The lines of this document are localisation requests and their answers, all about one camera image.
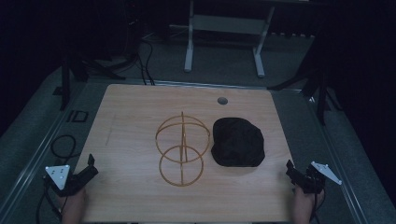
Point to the black hat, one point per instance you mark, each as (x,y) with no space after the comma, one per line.
(238,141)

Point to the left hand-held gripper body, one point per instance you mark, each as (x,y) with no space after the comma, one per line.
(67,180)

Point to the person's left hand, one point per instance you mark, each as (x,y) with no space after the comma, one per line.
(74,202)

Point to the white metal desk frame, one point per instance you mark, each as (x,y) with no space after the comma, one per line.
(229,26)

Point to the black tripod stand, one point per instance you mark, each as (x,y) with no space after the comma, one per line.
(314,81)
(77,71)

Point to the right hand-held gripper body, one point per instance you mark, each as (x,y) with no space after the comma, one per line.
(314,177)

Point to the person's right hand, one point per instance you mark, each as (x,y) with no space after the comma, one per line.
(306,205)

